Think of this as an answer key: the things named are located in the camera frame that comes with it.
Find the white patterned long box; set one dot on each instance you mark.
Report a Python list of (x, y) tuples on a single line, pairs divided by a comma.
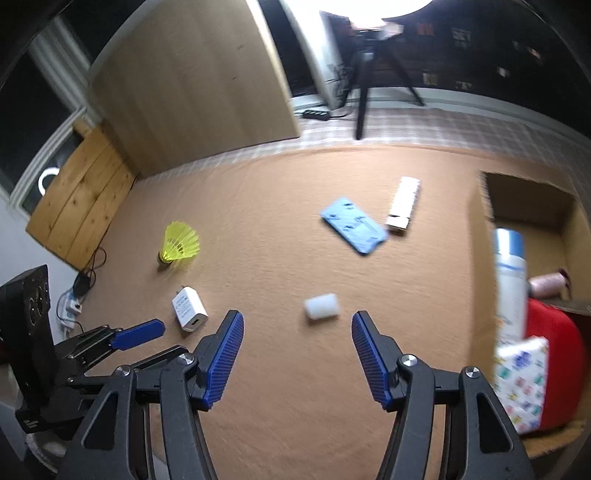
[(403, 204)]

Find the wooden plank headboard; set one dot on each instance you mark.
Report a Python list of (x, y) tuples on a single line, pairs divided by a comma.
[(74, 214)]

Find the black tripod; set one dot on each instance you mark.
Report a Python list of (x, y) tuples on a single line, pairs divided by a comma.
[(374, 45)]

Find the white foam cylinder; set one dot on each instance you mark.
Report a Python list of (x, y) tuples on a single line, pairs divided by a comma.
[(322, 307)]

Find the white standing panel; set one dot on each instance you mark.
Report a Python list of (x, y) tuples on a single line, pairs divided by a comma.
[(317, 41)]

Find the yellow badminton shuttlecock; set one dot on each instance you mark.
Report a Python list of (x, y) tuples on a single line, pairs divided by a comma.
[(180, 242)]

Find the white blue patterned box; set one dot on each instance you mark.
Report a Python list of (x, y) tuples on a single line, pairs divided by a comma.
[(520, 379)]

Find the light wood cabinet panel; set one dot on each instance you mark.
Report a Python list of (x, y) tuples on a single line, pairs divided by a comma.
[(184, 80)]

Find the red cloth item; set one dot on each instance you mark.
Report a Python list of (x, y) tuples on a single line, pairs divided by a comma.
[(567, 362)]

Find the light blue plastic card holder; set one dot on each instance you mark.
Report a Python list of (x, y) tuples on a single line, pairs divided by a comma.
[(354, 225)]

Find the white power strip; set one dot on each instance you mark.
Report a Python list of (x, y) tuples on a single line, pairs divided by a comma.
[(68, 309)]

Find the white blue bottle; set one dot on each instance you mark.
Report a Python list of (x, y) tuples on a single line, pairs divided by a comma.
[(512, 285)]

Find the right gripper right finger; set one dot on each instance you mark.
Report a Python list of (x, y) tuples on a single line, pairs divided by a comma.
[(379, 358)]

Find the pink thread spool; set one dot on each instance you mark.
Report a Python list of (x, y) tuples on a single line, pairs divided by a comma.
[(548, 285)]

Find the brown cardboard box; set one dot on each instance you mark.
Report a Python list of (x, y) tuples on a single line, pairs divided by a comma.
[(556, 231)]

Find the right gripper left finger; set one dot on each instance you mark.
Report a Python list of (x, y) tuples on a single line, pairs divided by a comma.
[(215, 355)]

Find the black power strip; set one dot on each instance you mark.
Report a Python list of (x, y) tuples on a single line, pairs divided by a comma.
[(316, 115)]

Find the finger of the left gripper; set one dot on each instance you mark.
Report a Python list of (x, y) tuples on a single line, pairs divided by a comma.
[(137, 335), (160, 359)]

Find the white usb charger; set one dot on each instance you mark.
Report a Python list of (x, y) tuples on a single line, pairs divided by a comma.
[(188, 308)]

